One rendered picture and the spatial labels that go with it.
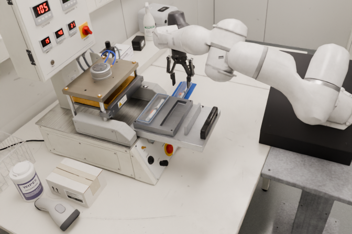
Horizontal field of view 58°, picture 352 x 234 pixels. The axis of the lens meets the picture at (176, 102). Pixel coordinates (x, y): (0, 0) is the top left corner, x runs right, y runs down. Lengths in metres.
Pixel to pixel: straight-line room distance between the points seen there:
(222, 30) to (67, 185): 0.78
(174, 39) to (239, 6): 2.49
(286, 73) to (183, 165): 0.59
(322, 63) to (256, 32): 2.73
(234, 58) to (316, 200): 0.93
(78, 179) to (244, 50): 0.76
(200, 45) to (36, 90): 1.00
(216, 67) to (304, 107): 0.30
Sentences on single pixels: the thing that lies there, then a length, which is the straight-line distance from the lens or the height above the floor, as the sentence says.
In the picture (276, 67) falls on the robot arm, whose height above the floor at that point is 1.25.
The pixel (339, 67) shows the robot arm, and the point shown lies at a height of 1.25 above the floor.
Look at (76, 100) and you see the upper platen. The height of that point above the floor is 1.04.
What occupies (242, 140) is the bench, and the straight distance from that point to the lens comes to 1.46.
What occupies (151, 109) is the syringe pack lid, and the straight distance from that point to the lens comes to 1.23.
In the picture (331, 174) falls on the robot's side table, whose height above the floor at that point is 0.75.
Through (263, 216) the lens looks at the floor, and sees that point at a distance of 2.13.
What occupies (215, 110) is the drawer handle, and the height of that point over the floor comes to 1.01.
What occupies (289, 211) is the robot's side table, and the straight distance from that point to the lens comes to 2.16.
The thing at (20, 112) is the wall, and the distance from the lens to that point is 1.78.
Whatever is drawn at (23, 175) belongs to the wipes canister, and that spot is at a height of 0.89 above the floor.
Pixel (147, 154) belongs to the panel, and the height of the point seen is 0.86.
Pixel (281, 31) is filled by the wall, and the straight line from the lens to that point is 3.67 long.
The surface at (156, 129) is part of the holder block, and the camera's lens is 1.16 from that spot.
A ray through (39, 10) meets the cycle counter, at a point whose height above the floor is 1.39.
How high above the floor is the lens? 1.75
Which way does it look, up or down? 36 degrees down
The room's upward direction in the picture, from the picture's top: 5 degrees counter-clockwise
